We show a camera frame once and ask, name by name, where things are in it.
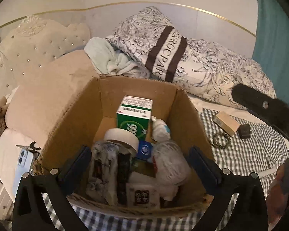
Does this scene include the crinkled plastic wrapper pack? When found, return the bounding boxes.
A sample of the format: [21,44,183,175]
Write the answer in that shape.
[86,140,129,206]

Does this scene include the white foam strip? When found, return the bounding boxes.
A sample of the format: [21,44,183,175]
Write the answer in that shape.
[258,167,277,178]

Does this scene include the brown kraft paper box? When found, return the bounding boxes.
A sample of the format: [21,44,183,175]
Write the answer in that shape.
[213,112,240,136]

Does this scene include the white tape roll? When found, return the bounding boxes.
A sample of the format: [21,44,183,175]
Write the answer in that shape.
[104,128,139,157]

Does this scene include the blue white tissue pack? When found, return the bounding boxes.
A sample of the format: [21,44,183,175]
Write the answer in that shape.
[151,116,171,142]

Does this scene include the white sachet dark label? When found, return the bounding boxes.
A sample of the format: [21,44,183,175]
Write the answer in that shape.
[126,183,160,210]

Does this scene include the green white medicine box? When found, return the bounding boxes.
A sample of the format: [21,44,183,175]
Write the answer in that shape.
[116,95,153,141]

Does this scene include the white round bottle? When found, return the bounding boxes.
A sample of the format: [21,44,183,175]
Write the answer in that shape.
[136,140,153,161]

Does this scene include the person hand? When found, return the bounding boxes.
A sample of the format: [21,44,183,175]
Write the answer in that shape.
[266,161,289,230]

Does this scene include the small black pouch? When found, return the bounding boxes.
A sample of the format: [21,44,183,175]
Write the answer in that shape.
[238,124,251,139]

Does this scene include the checkered bed sheet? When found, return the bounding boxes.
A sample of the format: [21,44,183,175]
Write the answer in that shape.
[38,108,289,231]

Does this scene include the light blue smartphone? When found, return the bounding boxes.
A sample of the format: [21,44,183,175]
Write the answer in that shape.
[12,149,34,198]

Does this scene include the cardboard box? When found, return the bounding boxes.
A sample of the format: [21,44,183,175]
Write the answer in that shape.
[33,74,215,218]

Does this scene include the teal curtain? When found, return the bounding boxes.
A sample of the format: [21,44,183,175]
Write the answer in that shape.
[252,0,289,104]

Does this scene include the beige pillow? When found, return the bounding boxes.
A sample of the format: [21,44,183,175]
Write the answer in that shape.
[5,50,98,146]

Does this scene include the floral duvet roll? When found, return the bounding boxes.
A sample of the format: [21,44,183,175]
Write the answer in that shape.
[106,6,276,109]

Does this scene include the mint green towel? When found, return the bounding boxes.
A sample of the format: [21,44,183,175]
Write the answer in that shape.
[84,37,150,79]

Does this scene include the tufted cream headboard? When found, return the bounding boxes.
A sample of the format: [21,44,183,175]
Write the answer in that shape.
[0,16,91,99]

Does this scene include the green bead bracelet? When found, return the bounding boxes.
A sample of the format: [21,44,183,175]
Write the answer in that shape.
[211,132,232,149]

